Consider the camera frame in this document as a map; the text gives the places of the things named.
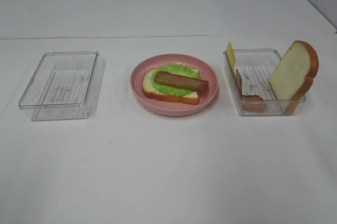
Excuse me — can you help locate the yellow cheese slice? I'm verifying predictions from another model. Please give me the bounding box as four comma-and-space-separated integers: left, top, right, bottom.
226, 42, 236, 76

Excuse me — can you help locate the green lettuce leaf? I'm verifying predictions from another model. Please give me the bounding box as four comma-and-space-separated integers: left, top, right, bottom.
145, 63, 201, 96

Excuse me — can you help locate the clear plastic tray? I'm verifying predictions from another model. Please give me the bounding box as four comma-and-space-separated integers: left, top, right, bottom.
223, 48, 306, 116
18, 51, 102, 121

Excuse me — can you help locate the pink bacon strip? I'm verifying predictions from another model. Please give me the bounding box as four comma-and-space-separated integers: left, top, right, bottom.
236, 69, 268, 112

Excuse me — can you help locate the clear left plastic tray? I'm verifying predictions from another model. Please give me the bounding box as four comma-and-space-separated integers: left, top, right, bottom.
18, 51, 102, 121

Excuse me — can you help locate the toast bread slice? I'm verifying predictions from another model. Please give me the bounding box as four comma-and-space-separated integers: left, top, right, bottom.
143, 69, 199, 104
269, 41, 319, 114

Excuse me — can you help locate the clear right plastic tray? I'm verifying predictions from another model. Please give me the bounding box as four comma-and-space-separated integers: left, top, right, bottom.
223, 48, 306, 116

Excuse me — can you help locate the brown bacon strip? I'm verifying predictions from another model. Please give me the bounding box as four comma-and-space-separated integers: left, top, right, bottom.
154, 71, 209, 93

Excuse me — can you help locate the pink round plate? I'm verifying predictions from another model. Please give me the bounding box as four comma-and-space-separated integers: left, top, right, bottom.
130, 54, 219, 116

